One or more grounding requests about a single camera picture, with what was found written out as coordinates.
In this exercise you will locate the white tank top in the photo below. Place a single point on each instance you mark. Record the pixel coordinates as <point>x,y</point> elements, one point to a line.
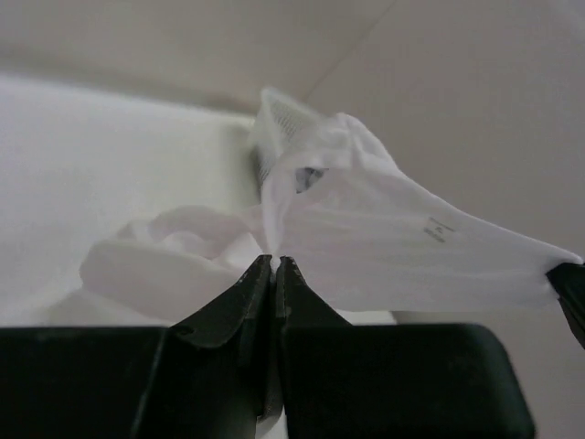
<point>364,236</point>

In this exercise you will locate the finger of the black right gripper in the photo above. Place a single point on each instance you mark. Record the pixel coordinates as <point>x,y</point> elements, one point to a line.
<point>568,281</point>

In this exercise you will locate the white plastic laundry basket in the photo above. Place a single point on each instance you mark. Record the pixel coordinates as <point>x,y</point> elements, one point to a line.
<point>280,121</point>

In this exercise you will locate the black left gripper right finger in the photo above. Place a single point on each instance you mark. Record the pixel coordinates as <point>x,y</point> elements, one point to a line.
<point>341,380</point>

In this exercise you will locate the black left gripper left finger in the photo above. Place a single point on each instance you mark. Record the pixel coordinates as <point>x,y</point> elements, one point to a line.
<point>211,378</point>

